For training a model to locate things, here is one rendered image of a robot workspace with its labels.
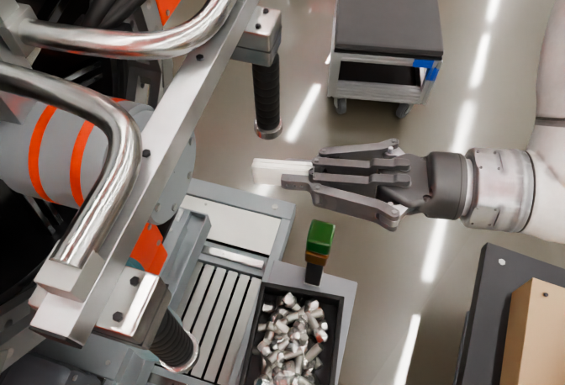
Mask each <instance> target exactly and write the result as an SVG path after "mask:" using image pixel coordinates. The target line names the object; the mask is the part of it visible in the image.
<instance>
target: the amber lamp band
mask: <svg viewBox="0 0 565 385"><path fill-rule="evenodd" d="M329 256H330V254H329V255H321V254H319V253H315V252H312V251H308V250H306V249H305V253H304V260H305V261H307V262H310V263H313V264H316V265H320V266H327V263H328V260H329Z"/></svg>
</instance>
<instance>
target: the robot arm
mask: <svg viewBox="0 0 565 385"><path fill-rule="evenodd" d="M536 118H544V119H536V121H535V125H534V129H533V132H532V135H531V139H530V141H529V144H528V146H527V147H526V150H518V149H510V150H504V149H490V148H476V147H474V148H471V149H469V150H468V151H467V153H466V155H465V156H464V155H462V153H455V152H442V151H432V152H431V153H430V154H429V155H427V156H424V157H421V156H416V155H414V154H410V153H404V152H403V151H402V150H401V149H400V148H399V140H397V139H395V138H392V139H389V140H385V141H383V142H380V143H372V144H363V145H344V146H335V147H325V148H321V149H319V154H318V155H317V156H316V157H315V158H313V159H312V160H304V159H292V158H289V159H286V160H285V161H281V160H269V159H257V158H255V159H254V160H253V163H252V165H251V169H252V174H253V180H254V183H255V184H267V185H277V186H281V187H282V188H284V189H288V190H290V189H291V190H299V191H307V192H309V193H310V194H311V197H312V200H313V205H314V206H316V207H320V208H325V209H329V210H331V211H335V212H337V213H341V214H346V215H350V216H352V217H356V218H359V219H365V220H368V221H371V222H374V223H376V224H379V225H380V226H382V227H384V228H385V229H387V230H388V231H391V232H394V231H396V230H397V229H398V225H399V221H400V220H401V219H402V218H403V217H404V216H405V215H414V214H420V213H423V214H424V215H425V217H427V218H432V219H449V220H457V219H459V218H460V220H461V222H462V224H463V225H464V226H465V227H467V228H472V229H490V230H499V231H504V232H508V233H513V232H516V233H522V234H527V235H532V236H535V237H537V238H539V239H542V240H546V241H551V242H556V243H560V244H565V0H556V1H555V3H554V5H553V8H552V12H551V15H550V18H549V20H548V23H547V29H546V32H545V35H544V40H543V43H542V47H541V55H540V60H539V66H538V72H537V79H536ZM377 170H378V174H377ZM376 187H377V191H376Z"/></svg>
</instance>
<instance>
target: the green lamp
mask: <svg viewBox="0 0 565 385"><path fill-rule="evenodd" d="M334 235H335V225H334V224H330V223H327V222H324V221H320V220H317V219H313V220H312V221H311V223H310V226H309V232H308V235H307V238H306V246H305V248H306V250H308V251H314V252H318V253H320V254H324V255H329V254H330V249H331V246H332V242H333V239H334Z"/></svg>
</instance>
